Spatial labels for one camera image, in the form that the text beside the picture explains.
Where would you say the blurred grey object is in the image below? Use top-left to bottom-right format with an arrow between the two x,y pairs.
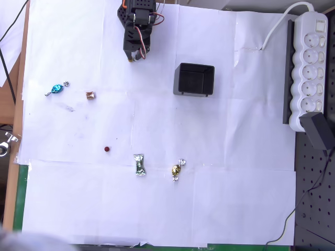
0,224 -> 76,251

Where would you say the metal clamp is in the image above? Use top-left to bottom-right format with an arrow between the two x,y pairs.
0,132 -> 21,157

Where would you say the gold foil wrapped candy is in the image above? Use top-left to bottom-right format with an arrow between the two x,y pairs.
171,158 -> 187,182

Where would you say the black square container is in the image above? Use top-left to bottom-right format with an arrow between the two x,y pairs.
173,62 -> 216,98

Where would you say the white power strip cable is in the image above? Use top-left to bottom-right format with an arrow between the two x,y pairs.
261,1 -> 316,51

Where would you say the black rail under power strip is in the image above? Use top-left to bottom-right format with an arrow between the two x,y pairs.
282,19 -> 296,125

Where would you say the black power adapter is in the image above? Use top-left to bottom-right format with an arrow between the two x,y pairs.
299,112 -> 332,151

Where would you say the black pegboard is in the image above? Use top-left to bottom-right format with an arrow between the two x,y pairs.
294,130 -> 335,251

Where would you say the thin black adapter cable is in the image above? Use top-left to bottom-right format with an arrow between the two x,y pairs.
264,149 -> 335,248

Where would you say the arm servo wire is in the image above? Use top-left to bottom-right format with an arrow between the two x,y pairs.
154,12 -> 166,27

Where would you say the blue foil wrapped candy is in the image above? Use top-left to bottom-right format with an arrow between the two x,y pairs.
44,81 -> 70,98

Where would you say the white power strip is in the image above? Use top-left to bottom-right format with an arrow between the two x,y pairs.
288,12 -> 329,132

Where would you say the green silver candy packet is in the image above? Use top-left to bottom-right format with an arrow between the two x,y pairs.
133,154 -> 147,177

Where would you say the white paper table cover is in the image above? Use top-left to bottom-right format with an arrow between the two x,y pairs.
17,0 -> 298,248

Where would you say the gripper servo wire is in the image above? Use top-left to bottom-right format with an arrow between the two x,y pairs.
135,26 -> 148,61

